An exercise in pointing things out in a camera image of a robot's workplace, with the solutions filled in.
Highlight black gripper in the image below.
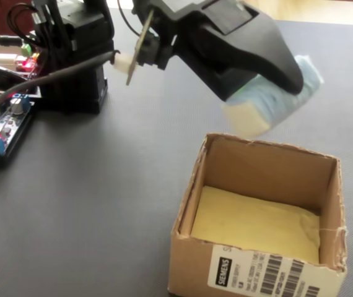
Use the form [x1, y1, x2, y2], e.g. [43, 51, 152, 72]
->
[133, 0, 304, 103]

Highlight blue yarn-wrapped foam block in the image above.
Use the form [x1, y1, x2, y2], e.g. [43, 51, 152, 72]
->
[221, 54, 325, 139]

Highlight brown cardboard box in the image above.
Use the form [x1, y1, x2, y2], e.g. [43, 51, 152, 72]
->
[167, 132, 348, 297]

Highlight yellow foam pad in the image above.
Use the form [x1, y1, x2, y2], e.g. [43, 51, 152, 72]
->
[190, 185, 321, 265]

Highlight small board with red LED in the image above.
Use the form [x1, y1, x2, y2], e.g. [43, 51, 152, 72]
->
[14, 43, 41, 74]

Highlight white barcode shipping label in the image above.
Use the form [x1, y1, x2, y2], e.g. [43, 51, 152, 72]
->
[206, 246, 323, 297]

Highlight black camera circuit board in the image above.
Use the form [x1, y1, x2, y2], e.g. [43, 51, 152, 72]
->
[111, 9, 177, 87]

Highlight thick black camera cable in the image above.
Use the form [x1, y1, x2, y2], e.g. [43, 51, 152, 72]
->
[0, 51, 120, 124]

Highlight thin black servo wires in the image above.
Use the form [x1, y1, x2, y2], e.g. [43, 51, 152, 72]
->
[7, 2, 41, 50]

